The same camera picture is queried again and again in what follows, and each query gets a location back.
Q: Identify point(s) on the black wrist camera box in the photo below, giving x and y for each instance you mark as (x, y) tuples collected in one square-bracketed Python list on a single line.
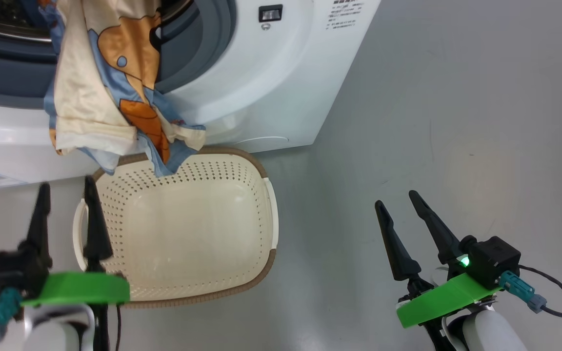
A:
[(493, 258), (12, 270)]

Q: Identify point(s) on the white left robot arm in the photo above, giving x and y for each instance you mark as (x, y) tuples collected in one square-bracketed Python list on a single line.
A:
[(51, 334)]

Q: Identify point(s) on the cream perforated laundry basket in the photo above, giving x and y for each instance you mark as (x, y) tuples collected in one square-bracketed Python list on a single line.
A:
[(188, 234)]

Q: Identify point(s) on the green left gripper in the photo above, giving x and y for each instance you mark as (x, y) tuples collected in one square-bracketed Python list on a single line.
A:
[(81, 290)]

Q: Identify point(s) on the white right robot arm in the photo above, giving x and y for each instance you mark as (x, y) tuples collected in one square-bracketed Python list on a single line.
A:
[(491, 331)]

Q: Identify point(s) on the small printed text label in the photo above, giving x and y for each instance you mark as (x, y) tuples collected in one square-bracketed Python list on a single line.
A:
[(344, 14)]

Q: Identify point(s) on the black door latch socket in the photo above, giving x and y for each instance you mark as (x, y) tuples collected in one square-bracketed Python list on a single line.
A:
[(270, 13)]

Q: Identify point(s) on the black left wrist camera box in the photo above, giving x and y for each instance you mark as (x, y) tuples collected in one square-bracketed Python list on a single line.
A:
[(12, 270)]

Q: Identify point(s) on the cream garment with orange bear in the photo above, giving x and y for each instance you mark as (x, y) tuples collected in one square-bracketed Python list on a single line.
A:
[(81, 97)]

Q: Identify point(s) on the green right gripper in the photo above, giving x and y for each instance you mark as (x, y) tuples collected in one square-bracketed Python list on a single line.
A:
[(447, 297)]

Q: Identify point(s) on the stainless steel washing machine drum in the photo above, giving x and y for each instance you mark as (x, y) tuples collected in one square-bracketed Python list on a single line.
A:
[(3, 19)]

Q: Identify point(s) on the white front-load washing machine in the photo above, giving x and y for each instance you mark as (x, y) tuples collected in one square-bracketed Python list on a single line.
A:
[(271, 87)]

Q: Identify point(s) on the round white filter cover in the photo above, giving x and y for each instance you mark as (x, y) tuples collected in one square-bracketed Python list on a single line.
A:
[(261, 140)]

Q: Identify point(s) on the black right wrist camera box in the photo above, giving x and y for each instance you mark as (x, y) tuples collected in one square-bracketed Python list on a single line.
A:
[(493, 258)]

